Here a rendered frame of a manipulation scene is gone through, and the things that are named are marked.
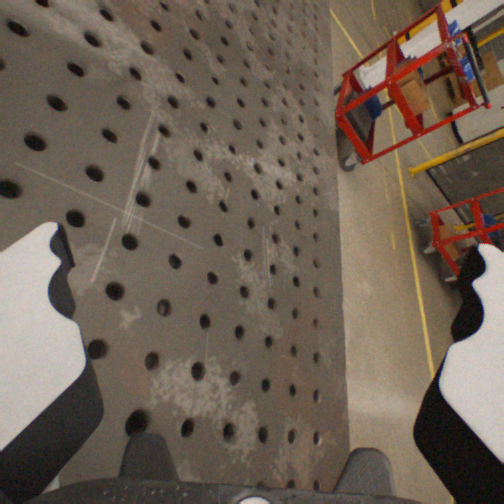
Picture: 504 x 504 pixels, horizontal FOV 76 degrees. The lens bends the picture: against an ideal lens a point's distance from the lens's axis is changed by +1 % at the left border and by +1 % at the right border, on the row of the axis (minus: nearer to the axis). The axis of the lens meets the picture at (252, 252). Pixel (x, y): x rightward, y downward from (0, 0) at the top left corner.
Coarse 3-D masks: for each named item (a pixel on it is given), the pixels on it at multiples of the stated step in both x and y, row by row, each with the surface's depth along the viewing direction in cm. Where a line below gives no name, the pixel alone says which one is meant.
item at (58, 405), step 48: (48, 240) 9; (0, 288) 7; (48, 288) 7; (0, 336) 6; (48, 336) 6; (0, 384) 5; (48, 384) 5; (96, 384) 6; (0, 432) 5; (48, 432) 5; (0, 480) 5; (48, 480) 5
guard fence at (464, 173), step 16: (480, 144) 354; (496, 144) 357; (432, 160) 385; (448, 160) 380; (464, 160) 380; (480, 160) 379; (496, 160) 377; (432, 176) 405; (448, 176) 406; (464, 176) 406; (480, 176) 402; (496, 176) 400; (448, 192) 432; (464, 192) 430; (480, 192) 426; (464, 208) 456; (496, 208) 451; (464, 224) 486; (480, 240) 522
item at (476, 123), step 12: (480, 96) 827; (492, 96) 804; (456, 108) 863; (480, 108) 815; (492, 108) 793; (456, 120) 850; (468, 120) 825; (480, 120) 803; (492, 120) 798; (456, 132) 840; (468, 132) 834; (480, 132) 832
